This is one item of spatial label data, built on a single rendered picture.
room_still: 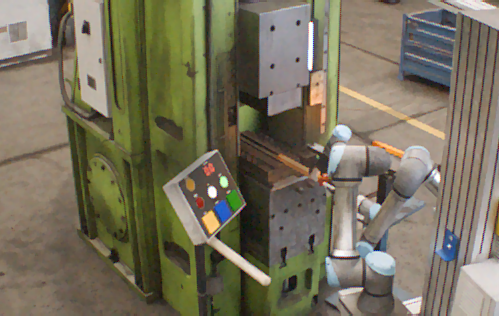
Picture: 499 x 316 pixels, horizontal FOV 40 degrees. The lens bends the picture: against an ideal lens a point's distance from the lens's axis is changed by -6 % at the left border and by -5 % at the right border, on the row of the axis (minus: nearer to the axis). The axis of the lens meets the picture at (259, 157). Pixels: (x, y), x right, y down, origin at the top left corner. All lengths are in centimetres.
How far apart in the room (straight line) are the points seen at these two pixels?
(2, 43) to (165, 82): 498
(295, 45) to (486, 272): 146
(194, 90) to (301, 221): 92
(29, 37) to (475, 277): 678
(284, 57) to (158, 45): 63
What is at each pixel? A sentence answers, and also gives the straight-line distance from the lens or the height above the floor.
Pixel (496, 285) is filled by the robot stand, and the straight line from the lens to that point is 236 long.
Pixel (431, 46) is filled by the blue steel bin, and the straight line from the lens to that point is 727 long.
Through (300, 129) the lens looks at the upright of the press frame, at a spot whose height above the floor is 104.
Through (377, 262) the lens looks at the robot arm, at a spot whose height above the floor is 105.
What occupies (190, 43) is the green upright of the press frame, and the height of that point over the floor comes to 164.
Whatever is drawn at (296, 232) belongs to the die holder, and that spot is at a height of 61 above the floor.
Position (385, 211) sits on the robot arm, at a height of 109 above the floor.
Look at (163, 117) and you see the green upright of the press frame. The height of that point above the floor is 116.
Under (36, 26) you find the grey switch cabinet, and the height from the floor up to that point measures 40.
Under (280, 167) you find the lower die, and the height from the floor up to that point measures 98.
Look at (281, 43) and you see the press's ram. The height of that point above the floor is 160.
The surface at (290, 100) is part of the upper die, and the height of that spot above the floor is 131.
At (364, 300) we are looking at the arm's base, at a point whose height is 87.
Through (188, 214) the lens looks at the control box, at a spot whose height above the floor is 107.
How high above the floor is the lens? 259
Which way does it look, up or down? 27 degrees down
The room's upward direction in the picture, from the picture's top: straight up
